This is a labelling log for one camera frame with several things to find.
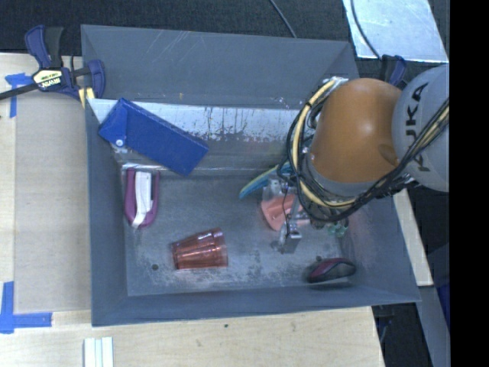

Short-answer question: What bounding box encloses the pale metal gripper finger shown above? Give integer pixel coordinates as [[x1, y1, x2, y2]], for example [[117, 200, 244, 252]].
[[270, 219, 290, 250], [281, 230, 303, 255]]

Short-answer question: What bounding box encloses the salmon pink plastic object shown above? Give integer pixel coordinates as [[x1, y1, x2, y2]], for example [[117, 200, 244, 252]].
[[260, 193, 311, 232]]

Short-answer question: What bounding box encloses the red and black computer mouse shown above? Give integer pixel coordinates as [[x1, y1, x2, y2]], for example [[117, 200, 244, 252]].
[[306, 257, 358, 284]]

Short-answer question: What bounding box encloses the teal and yellow curved object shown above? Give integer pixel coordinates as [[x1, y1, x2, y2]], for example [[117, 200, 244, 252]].
[[238, 164, 283, 200]]

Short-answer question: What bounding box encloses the red clear plastic cup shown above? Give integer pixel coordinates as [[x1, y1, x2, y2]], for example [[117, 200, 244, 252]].
[[170, 227, 230, 271]]

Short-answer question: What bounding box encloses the blue flat case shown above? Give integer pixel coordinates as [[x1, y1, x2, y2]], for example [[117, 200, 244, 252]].
[[97, 97, 210, 178]]

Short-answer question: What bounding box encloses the grey metal bin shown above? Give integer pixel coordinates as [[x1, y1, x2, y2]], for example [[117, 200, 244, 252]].
[[79, 24, 423, 327]]

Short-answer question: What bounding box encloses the pale wood board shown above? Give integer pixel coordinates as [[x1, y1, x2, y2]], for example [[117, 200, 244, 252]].
[[14, 88, 93, 315]]

